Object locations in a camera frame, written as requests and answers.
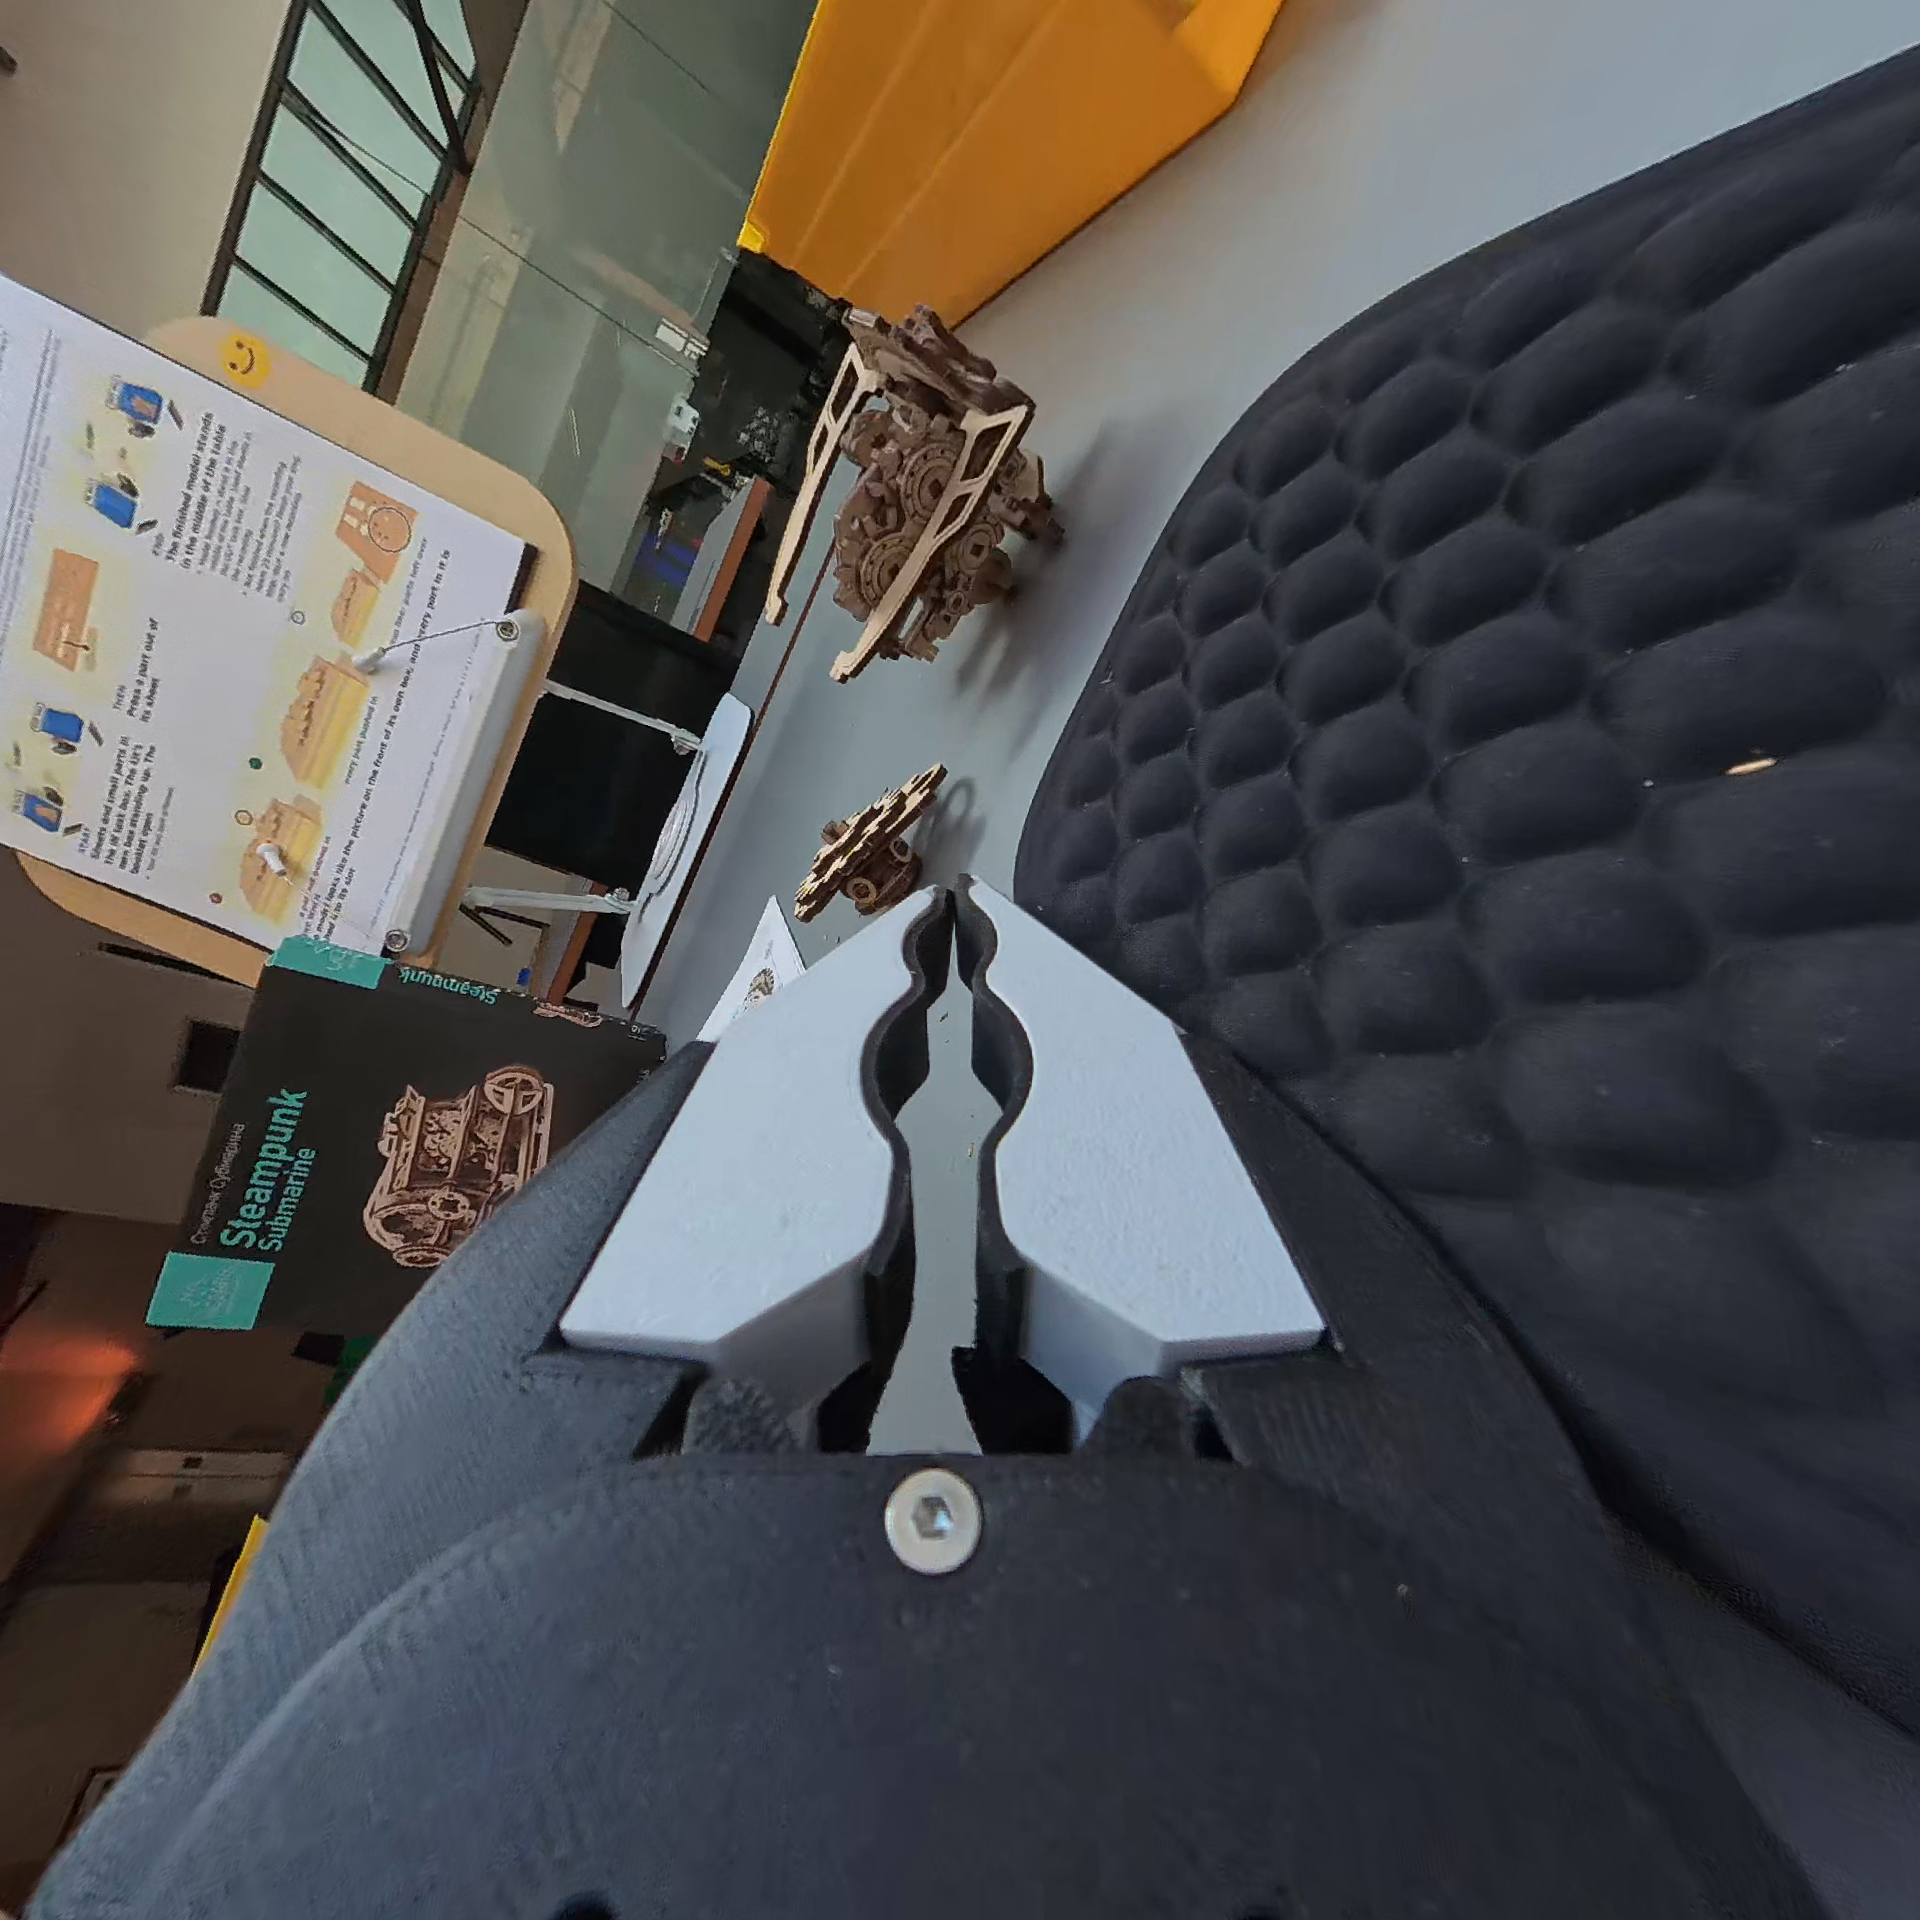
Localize large wooden gear model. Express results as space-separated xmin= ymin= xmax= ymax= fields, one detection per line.
xmin=760 ymin=302 xmax=1072 ymax=682

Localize small wooden gear assembly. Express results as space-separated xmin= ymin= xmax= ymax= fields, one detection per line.
xmin=795 ymin=762 xmax=953 ymax=924

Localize black product box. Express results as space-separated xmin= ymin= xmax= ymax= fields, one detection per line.
xmin=144 ymin=935 xmax=668 ymax=1336

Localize grey desk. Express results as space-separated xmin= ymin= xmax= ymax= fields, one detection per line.
xmin=620 ymin=0 xmax=1920 ymax=1457

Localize nested yellow plastic bins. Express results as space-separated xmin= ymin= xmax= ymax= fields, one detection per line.
xmin=738 ymin=0 xmax=1289 ymax=323

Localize black bumpy cushion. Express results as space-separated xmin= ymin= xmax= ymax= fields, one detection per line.
xmin=1011 ymin=45 xmax=1920 ymax=1787

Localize printed instruction sheet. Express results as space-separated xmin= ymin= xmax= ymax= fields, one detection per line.
xmin=0 ymin=271 xmax=534 ymax=931

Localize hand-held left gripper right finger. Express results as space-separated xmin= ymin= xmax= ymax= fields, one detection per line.
xmin=953 ymin=879 xmax=1328 ymax=1452

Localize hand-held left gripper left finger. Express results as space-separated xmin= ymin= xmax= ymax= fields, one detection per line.
xmin=559 ymin=886 xmax=963 ymax=1452

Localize wooden document stand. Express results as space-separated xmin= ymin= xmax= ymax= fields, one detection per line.
xmin=0 ymin=315 xmax=753 ymax=1019

